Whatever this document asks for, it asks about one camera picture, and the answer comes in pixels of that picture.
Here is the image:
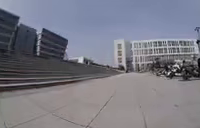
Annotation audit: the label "small white building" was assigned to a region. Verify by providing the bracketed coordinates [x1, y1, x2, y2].
[67, 55, 86, 65]

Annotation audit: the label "grey concrete slab pavement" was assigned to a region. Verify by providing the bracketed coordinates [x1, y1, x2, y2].
[0, 71, 200, 128]

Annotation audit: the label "large white building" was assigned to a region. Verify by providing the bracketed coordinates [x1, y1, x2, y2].
[113, 38, 200, 73]

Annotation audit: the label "wide grey concrete steps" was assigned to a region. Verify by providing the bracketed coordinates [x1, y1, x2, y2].
[0, 49, 122, 93]

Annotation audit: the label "row of parked motorcycles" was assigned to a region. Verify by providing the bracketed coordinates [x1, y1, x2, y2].
[149, 59, 200, 82]

